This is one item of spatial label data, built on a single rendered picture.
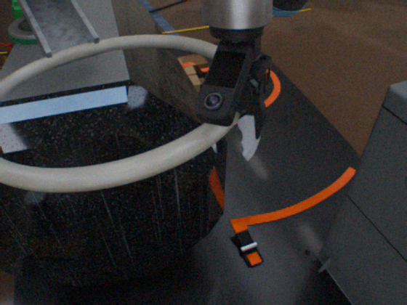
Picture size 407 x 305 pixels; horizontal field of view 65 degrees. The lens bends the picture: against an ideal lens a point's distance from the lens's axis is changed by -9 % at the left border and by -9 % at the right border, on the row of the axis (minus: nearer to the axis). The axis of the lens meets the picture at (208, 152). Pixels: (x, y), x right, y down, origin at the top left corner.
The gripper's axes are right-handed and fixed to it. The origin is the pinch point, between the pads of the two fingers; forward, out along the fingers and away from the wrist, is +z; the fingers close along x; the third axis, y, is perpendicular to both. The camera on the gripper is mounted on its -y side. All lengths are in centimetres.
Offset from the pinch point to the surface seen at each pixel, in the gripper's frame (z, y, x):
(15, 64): 0, 12, 69
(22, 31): -4, 24, 80
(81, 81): 1.6, 12.4, 44.2
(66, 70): 1, 15, 52
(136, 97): 6.3, 17.3, 31.5
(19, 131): 7, -4, 51
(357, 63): 81, 240, -11
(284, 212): 86, 68, 2
